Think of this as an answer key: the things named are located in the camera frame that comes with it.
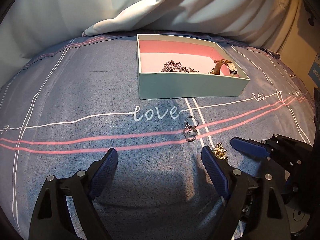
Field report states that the light blue curtain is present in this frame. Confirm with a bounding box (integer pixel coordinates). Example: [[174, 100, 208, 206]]
[[1, 0, 300, 83]]

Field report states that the teal box with pink lining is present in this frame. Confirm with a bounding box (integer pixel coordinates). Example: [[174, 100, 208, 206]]
[[137, 34, 250, 99]]

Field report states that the gold watch white strap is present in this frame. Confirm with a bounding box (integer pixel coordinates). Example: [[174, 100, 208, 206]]
[[209, 58, 239, 76]]

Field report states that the gold chain jewelry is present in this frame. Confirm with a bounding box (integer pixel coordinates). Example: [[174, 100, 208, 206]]
[[213, 142, 228, 161]]

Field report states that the silver ring with setting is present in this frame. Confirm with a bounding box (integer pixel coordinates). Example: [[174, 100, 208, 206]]
[[184, 116, 200, 128]]

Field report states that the dark purple bead chain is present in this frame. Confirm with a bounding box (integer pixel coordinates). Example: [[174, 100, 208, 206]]
[[160, 60, 200, 74]]

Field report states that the blue wall poster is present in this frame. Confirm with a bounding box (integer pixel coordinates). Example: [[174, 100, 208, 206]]
[[308, 54, 320, 88]]

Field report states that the silver heart shaped ring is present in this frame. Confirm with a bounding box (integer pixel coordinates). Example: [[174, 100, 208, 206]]
[[182, 127, 198, 143]]

